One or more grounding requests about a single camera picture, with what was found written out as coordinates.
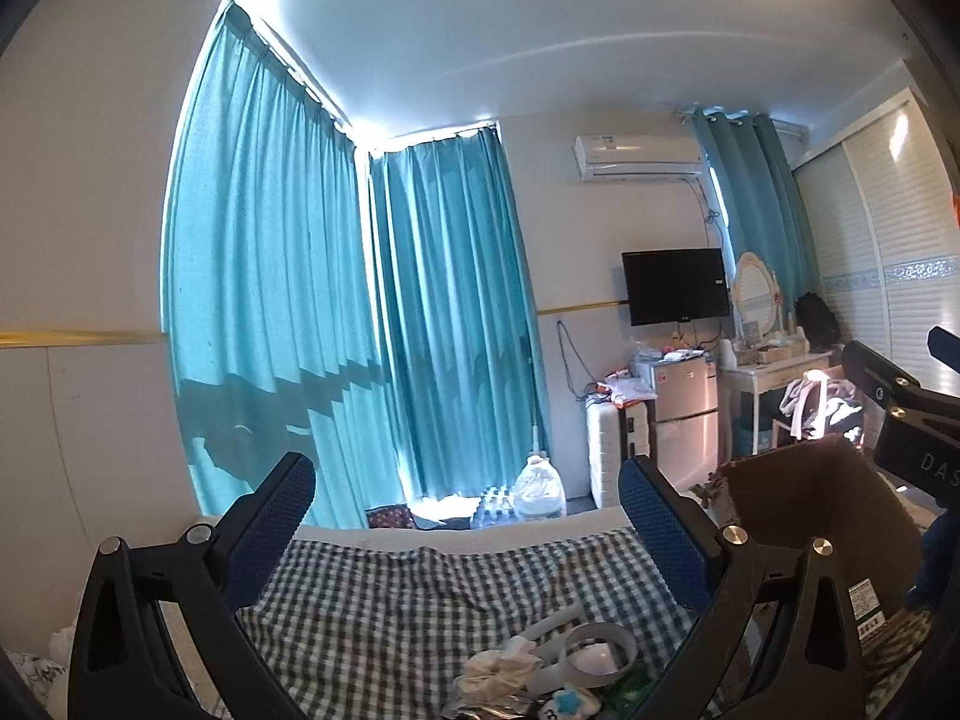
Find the white wall air conditioner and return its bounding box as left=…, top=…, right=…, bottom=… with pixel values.
left=573, top=135, right=703, bottom=181

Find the black backpack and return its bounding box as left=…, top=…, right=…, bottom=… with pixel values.
left=794, top=291, right=841, bottom=353

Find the large water jug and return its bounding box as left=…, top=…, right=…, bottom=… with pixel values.
left=511, top=454, right=566, bottom=520

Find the large left teal curtain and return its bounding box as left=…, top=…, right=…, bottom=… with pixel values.
left=161, top=4, right=402, bottom=528

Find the wooden chair with clothes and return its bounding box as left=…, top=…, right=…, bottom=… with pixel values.
left=771, top=369, right=864, bottom=449

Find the white sliding wardrobe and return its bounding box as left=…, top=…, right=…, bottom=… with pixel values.
left=794, top=89, right=958, bottom=395

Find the white tape roll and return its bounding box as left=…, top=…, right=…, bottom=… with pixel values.
left=558, top=622, right=640, bottom=689

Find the right teal curtain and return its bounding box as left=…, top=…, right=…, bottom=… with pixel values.
left=688, top=107, right=820, bottom=312

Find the white dressing table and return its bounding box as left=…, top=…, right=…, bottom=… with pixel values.
left=718, top=351, right=832, bottom=455

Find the oval vanity mirror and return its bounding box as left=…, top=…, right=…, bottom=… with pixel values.
left=731, top=252, right=781, bottom=340

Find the middle teal curtain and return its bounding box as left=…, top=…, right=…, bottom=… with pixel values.
left=368, top=127, right=550, bottom=499

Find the checkered bed sheet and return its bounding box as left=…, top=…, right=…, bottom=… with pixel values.
left=238, top=525, right=697, bottom=718

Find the white crumpled cloth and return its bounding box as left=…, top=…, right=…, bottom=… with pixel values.
left=454, top=635, right=542, bottom=704

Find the silver mini fridge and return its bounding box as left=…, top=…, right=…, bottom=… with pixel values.
left=647, top=353, right=719, bottom=493

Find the white suitcase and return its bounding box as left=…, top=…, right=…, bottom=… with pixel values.
left=586, top=400, right=651, bottom=509

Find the brown cardboard box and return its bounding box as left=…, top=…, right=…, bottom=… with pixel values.
left=711, top=432, right=925, bottom=691

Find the black wall television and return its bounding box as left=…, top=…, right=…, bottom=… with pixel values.
left=622, top=249, right=731, bottom=327

